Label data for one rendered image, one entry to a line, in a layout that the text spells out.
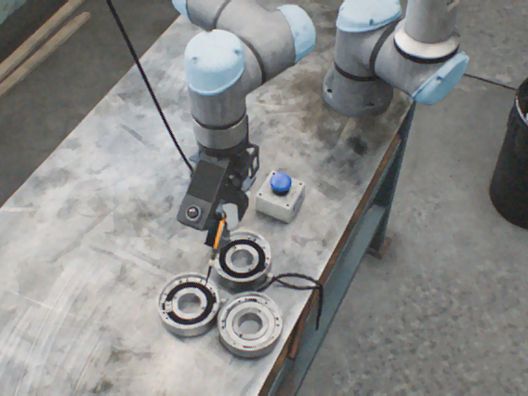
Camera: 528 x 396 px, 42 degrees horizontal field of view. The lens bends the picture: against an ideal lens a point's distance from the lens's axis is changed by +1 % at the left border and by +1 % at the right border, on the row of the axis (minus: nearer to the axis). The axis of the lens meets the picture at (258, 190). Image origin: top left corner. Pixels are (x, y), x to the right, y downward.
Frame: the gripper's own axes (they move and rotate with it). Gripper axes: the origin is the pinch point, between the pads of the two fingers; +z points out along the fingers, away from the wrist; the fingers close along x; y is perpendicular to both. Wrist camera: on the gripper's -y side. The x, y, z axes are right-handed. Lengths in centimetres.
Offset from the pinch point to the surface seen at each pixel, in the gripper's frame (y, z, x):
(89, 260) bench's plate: -9.3, 13.1, 22.4
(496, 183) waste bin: 104, 83, -40
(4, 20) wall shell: 99, 82, 157
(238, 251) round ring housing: 2.8, 10.8, -1.3
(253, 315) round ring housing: -7.0, 11.3, -9.2
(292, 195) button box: 16.7, 8.6, -5.2
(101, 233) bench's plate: -3.5, 13.1, 23.9
